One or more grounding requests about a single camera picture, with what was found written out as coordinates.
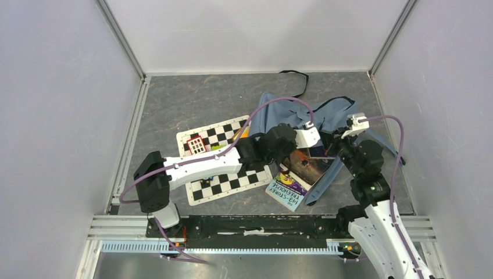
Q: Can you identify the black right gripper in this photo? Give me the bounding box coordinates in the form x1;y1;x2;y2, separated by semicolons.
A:
319;126;362;177

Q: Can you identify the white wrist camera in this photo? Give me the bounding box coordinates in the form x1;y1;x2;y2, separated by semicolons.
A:
294;121;320;149
341;113;370;139

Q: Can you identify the light blue treehouse book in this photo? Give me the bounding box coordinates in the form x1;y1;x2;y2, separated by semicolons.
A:
265;171;312;212

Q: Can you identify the dark orange tale book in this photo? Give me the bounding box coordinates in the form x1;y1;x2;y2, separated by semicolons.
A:
280;148;334;191

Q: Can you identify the yellow orange toy block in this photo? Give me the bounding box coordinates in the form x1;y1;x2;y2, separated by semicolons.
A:
232;127;249;141

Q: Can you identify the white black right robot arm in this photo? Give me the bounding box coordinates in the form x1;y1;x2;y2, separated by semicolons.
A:
320;132;434;278

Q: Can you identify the black white chessboard mat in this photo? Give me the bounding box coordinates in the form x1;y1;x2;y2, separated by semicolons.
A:
176;115;273;206

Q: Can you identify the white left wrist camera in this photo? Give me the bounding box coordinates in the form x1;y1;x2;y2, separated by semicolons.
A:
294;121;320;149

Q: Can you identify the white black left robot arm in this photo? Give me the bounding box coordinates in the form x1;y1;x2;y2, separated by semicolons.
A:
133;123;297;237

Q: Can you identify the blue grey backpack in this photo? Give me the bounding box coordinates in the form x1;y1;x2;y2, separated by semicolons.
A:
248;70;406;207

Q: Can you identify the red window toy block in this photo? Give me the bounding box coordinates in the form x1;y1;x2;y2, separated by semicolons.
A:
186;136;208;155

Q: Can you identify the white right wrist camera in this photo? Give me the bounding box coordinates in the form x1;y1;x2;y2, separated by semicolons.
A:
341;113;370;139

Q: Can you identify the purple galaxy cover book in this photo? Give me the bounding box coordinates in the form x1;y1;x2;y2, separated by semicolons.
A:
308;146;337;160

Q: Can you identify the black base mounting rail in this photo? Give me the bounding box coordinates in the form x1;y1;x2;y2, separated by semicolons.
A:
165;215;352;249

